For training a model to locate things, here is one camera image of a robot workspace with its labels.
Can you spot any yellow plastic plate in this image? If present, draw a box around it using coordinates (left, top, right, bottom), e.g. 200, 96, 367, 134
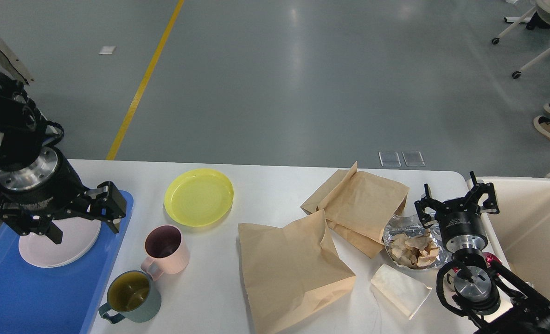
163, 168, 234, 228

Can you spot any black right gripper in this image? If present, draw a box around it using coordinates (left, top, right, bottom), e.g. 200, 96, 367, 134
414, 171, 500, 253

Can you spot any beige plastic bin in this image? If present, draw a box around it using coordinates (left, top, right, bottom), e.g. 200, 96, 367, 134
478, 177, 550, 300

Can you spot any foil tray with crumpled paper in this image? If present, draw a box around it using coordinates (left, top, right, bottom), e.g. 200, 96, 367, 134
382, 214, 451, 270

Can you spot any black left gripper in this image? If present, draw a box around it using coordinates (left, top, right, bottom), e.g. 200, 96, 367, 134
0, 148, 127, 244

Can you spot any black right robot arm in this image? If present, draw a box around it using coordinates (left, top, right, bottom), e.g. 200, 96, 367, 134
414, 173, 550, 334

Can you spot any green ribbed mug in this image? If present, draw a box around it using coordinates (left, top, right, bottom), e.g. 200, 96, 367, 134
98, 270, 162, 325

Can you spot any blue plastic tray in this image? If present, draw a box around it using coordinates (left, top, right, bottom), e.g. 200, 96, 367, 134
0, 191, 134, 334

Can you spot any pink plate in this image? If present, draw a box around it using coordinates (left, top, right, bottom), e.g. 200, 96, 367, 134
18, 217, 101, 268

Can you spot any white paper napkin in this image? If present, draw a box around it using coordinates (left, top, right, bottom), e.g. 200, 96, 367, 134
371, 264, 432, 320

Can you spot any clear floor plate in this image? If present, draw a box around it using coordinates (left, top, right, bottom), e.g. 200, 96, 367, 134
378, 151, 402, 167
402, 151, 426, 167

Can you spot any clear floor plate left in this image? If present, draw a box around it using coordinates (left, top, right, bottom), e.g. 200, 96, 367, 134
378, 151, 402, 167

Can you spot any pink ribbed mug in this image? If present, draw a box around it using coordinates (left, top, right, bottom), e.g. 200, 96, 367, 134
140, 225, 190, 281

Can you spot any clear floor plate right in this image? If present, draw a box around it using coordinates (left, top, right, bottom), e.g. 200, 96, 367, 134
402, 151, 426, 167

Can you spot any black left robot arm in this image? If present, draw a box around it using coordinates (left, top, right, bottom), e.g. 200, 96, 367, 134
0, 69, 127, 244

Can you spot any rear brown paper bag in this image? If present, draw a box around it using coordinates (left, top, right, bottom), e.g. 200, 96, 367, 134
301, 162, 410, 258

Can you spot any red object under arm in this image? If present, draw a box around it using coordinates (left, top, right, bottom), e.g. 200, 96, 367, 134
482, 252, 501, 268

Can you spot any large brown paper bag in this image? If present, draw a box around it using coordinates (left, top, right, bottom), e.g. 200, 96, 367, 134
238, 211, 356, 334

